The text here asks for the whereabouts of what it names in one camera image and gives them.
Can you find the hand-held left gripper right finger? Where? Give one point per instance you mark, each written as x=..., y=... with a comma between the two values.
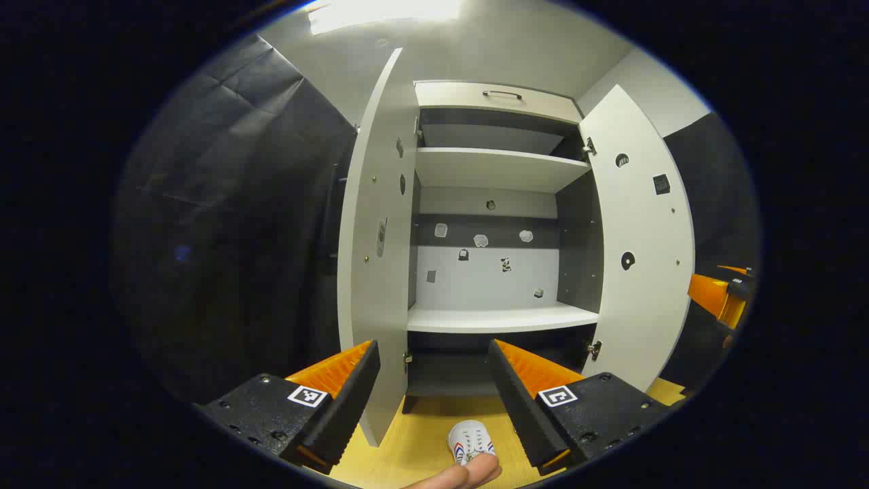
x=519, y=414

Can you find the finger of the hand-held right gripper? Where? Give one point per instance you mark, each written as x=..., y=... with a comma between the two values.
x=709, y=295
x=740, y=285

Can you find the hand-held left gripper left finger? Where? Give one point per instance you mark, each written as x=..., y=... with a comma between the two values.
x=346, y=414

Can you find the white striped shoe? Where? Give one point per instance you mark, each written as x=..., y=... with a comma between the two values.
x=470, y=438

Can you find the white cabinet door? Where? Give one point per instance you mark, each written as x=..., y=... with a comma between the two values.
x=645, y=305
x=373, y=204

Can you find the white shoe cabinet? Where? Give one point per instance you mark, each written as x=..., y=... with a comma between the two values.
x=495, y=170

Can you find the white cabinet drawer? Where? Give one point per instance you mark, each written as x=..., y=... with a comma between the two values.
x=468, y=96

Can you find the black backdrop cloth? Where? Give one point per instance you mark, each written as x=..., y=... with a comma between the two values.
x=237, y=204

